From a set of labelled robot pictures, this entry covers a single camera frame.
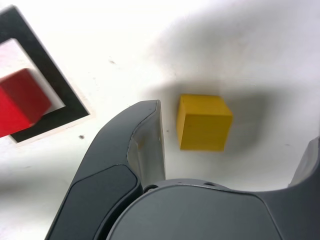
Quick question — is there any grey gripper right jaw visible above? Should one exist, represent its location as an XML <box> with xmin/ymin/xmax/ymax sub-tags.
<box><xmin>106</xmin><ymin>135</ymin><xmax>320</xmax><ymax>240</ymax></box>

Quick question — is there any yellow cube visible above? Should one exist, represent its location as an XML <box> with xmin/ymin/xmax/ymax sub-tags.
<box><xmin>175</xmin><ymin>93</ymin><xmax>234</xmax><ymax>152</ymax></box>

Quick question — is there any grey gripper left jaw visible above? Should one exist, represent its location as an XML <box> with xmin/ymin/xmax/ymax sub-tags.
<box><xmin>44</xmin><ymin>99</ymin><xmax>168</xmax><ymax>240</ymax></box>

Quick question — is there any red cube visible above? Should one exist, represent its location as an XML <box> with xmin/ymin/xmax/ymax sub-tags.
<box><xmin>0</xmin><ymin>67</ymin><xmax>54</xmax><ymax>139</ymax></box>

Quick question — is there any black tape square outline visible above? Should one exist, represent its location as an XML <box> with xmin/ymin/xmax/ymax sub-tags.
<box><xmin>0</xmin><ymin>4</ymin><xmax>91</xmax><ymax>144</ymax></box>

